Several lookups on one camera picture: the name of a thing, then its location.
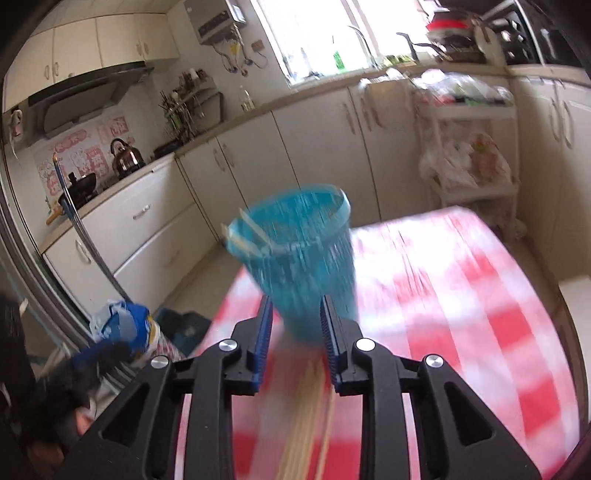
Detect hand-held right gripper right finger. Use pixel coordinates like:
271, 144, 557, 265
320, 295, 542, 480

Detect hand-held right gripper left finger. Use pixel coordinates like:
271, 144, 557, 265
69, 295, 274, 480

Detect blue plastic cup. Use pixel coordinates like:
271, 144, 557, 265
223, 183, 357, 343

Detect bunch of wooden chopsticks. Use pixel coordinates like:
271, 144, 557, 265
285, 360, 338, 480

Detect wooden chopstick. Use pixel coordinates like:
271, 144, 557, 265
238, 209, 273, 252
226, 234, 278, 256

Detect dark green bin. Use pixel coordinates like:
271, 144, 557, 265
154, 308, 213, 358

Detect blue white plastic bag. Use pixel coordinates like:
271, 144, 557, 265
90, 300, 160, 365

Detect red white checkered tablecloth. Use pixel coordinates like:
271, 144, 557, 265
182, 206, 580, 480

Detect white base cabinets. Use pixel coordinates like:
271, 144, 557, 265
41, 76, 522, 319

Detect black wok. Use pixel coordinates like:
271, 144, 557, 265
58, 172, 99, 208

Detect metal kettle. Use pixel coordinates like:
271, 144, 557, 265
111, 138, 146, 178

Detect white plastic bags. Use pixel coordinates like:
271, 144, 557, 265
419, 134, 513, 190

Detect metal utensil rack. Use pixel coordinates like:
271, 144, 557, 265
159, 69, 222, 139

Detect white storage trolley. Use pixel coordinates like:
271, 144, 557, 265
413, 69, 520, 232

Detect metal faucet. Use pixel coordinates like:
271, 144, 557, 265
348, 25, 377, 68

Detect black range hood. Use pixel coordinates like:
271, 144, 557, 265
28, 61, 155, 139

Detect white tall cabinet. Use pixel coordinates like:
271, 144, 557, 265
508, 65, 591, 287

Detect kitchen window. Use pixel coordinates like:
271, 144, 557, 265
252, 0, 444, 86

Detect white water heater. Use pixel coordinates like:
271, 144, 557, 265
185, 0, 247, 44

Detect stack of pots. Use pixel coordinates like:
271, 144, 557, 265
425, 9, 490, 63

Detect metal mop handle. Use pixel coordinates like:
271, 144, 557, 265
53, 154, 134, 305

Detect pink wall stickers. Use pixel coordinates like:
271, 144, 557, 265
32, 115, 134, 195

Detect white wall cabinets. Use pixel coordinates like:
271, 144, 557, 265
2, 0, 181, 114

